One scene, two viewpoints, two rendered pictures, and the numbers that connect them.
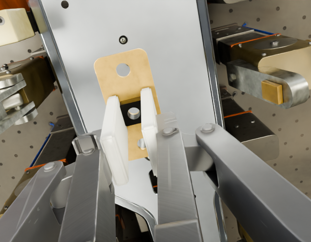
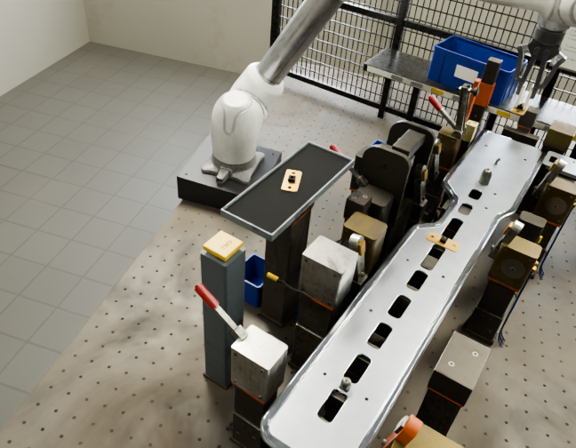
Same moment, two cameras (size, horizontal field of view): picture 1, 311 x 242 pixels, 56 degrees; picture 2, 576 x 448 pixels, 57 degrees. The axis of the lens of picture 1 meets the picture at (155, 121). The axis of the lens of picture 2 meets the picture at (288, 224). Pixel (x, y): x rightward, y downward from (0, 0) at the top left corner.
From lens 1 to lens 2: 174 cm
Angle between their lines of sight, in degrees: 70
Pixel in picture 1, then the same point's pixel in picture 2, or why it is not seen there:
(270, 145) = (540, 220)
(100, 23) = (493, 153)
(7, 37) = (473, 124)
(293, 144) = (550, 363)
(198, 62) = (524, 178)
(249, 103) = (524, 309)
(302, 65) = (569, 186)
